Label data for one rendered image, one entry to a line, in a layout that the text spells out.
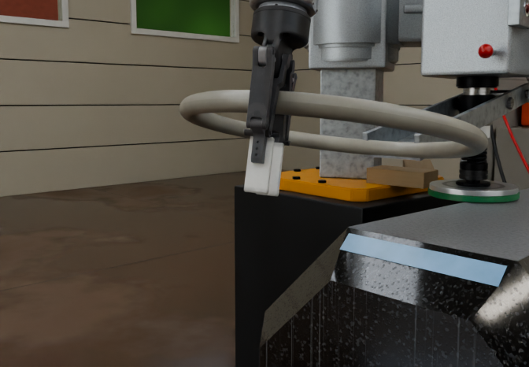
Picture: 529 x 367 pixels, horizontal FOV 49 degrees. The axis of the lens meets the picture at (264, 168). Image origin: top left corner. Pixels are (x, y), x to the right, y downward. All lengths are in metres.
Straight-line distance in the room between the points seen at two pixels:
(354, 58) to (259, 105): 1.27
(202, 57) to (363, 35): 6.36
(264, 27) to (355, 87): 1.27
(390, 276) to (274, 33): 0.49
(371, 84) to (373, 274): 1.04
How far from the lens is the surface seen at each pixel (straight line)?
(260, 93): 0.69
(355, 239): 1.10
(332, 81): 2.00
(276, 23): 0.74
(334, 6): 1.95
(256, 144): 0.70
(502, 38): 1.44
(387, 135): 1.24
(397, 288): 1.01
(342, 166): 2.01
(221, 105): 0.78
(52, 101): 7.12
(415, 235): 1.09
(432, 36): 1.50
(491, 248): 1.03
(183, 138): 8.00
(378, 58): 1.94
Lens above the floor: 1.04
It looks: 7 degrees down
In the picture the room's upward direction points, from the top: straight up
